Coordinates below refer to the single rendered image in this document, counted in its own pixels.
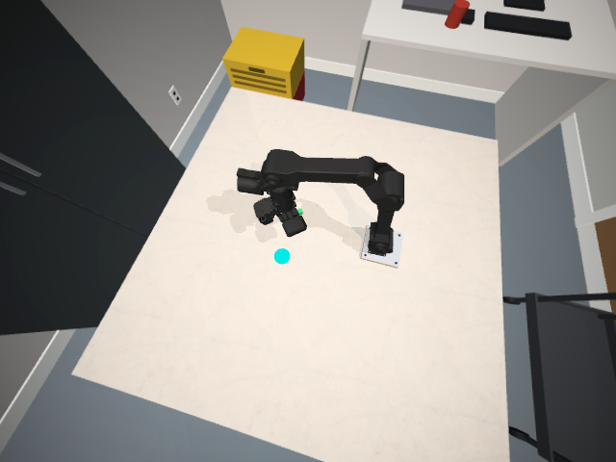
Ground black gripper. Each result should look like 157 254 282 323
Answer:
272 193 307 237

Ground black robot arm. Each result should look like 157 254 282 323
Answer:
236 149 404 257

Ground cyan circle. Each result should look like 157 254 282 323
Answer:
274 248 290 265

